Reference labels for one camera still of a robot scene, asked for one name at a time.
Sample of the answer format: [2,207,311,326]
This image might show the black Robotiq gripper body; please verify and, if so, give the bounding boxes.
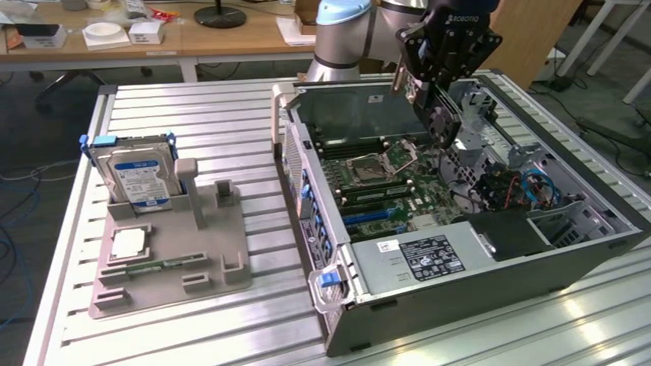
[430,0,504,43]

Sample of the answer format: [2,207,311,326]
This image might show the green graphics card black cooler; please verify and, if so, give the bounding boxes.
[393,62,463,150]

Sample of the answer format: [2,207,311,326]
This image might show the wooden cabinet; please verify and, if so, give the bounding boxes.
[478,0,585,91]

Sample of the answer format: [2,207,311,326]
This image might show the white box red button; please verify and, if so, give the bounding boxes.
[542,49,568,83]

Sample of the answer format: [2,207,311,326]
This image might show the black power brick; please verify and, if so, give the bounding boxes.
[546,75,577,92]

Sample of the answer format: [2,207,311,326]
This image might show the perforated metal disk bay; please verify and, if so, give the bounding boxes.
[442,85,518,184]

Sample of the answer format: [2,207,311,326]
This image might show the white papers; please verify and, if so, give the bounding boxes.
[277,15,318,47]

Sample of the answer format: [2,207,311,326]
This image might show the brown cardboard box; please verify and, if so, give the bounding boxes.
[294,0,322,37]

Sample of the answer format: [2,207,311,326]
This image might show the metal socket cover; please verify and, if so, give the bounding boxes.
[381,136,425,171]

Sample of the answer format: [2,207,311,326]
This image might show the CPU socket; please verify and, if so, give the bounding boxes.
[345,153,397,188]

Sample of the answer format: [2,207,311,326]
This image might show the black chair base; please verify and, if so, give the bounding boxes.
[577,106,651,152]
[30,68,111,114]

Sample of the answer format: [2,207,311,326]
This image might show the green motherboard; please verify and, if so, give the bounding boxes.
[307,127,473,243]

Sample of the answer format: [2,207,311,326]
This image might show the green RAM stick white label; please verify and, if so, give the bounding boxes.
[341,185,414,206]

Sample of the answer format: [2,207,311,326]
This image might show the round black lamp base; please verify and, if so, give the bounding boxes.
[193,0,250,30]

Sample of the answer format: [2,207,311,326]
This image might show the black expansion slot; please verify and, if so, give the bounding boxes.
[337,200,393,215]

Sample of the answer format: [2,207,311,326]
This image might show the blue expansion slot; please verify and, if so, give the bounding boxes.
[343,207,397,226]

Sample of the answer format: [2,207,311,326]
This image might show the silver finned chipset heatsink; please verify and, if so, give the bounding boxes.
[410,213,443,230]

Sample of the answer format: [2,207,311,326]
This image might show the black plastic shroud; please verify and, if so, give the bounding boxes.
[466,208,557,263]

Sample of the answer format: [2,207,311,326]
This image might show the grey metal disk bay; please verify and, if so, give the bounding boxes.
[526,197,620,251]

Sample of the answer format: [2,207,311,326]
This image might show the red packet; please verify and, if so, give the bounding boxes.
[151,9,183,24]

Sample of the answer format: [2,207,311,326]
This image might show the white labelled box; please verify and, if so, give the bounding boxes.
[127,21,167,45]

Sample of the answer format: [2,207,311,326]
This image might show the grey power supply black label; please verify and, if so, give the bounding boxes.
[350,223,498,297]

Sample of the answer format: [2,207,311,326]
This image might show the grey plastic bag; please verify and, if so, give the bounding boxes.
[122,0,153,20]

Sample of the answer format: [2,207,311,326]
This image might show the blue case latch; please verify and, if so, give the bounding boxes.
[314,268,341,287]

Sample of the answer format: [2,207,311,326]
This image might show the white block round dish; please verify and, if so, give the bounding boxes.
[81,21,133,53]

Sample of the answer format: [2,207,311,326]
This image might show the hard disk blue label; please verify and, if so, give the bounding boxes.
[97,146,186,214]

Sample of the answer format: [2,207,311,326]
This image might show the grey parts rack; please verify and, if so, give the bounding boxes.
[89,157,255,320]

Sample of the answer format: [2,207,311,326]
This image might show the dark grey open PC case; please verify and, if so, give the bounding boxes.
[273,72,651,358]

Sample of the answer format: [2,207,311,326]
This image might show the wooden desk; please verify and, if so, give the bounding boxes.
[0,0,459,73]

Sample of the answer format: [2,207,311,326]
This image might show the white box black top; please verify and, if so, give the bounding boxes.
[15,22,71,50]

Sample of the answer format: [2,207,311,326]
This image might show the silver CPU chip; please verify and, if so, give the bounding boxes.
[110,230,150,261]

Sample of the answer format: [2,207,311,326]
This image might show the green RAM stick bare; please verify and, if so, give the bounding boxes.
[125,257,189,274]

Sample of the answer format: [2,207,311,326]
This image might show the orange box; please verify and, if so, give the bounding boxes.
[0,28,25,54]

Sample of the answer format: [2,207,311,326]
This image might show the white frame table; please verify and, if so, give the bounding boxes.
[557,0,651,104]

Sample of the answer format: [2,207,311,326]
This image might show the red wire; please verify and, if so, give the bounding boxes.
[501,173,524,210]

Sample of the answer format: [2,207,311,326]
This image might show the blue data wire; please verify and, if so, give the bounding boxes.
[522,167,564,210]

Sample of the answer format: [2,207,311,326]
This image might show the blue disk carrier frame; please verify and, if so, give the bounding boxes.
[79,129,179,169]

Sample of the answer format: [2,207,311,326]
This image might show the blue floor cable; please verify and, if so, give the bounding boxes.
[0,178,46,329]

